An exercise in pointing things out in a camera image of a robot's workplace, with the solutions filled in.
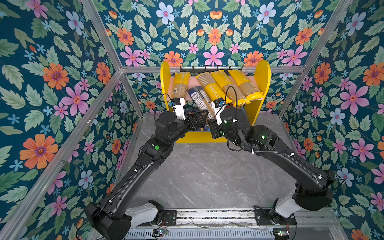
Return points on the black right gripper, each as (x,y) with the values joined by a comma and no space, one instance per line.
(213,128)

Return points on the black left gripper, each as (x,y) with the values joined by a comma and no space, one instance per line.
(200,121)

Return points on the blue clear spaghetti bag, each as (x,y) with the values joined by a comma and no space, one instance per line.
(207,102)
(196,98)

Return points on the yellow Pastatime bag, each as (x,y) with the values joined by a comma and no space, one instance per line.
(230,89)
(211,87)

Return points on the yellow spaghetti bag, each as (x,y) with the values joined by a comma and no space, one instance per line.
(180,85)
(247,88)

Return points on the blue Barilla rigatoni bag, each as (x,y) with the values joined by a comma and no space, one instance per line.
(204,127)

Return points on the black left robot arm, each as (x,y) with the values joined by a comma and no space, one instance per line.
(112,217)

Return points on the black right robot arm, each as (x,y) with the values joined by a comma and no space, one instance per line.
(311,190)

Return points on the yellow wooden shelf unit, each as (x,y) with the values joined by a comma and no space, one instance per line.
(261,78)

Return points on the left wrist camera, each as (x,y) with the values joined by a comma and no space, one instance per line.
(178,106)

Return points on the black hook rail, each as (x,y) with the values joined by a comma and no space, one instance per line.
(205,69)

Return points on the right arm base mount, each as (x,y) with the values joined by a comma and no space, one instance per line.
(269,216)

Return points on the aluminium frame rails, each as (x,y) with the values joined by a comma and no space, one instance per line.
(55,67)

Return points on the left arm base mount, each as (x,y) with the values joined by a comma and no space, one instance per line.
(151,214)

